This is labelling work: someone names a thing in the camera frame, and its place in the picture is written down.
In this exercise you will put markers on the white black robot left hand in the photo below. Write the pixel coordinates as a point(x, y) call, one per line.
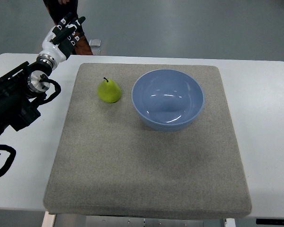
point(52, 48)

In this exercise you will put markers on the metal table frame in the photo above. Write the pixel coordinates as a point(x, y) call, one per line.
point(66, 220)

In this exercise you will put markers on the grey fabric mat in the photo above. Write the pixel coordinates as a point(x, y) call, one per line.
point(110, 163)

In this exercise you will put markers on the green pear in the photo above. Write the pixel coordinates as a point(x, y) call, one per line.
point(108, 91)

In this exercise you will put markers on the blue bowl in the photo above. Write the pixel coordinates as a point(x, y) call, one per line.
point(167, 100)

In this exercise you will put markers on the silver floor plate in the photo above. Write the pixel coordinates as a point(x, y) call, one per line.
point(95, 43)

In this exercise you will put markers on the person in dark clothes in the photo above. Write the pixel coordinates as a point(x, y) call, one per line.
point(60, 8)

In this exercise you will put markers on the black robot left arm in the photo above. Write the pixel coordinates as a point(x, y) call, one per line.
point(24, 89)

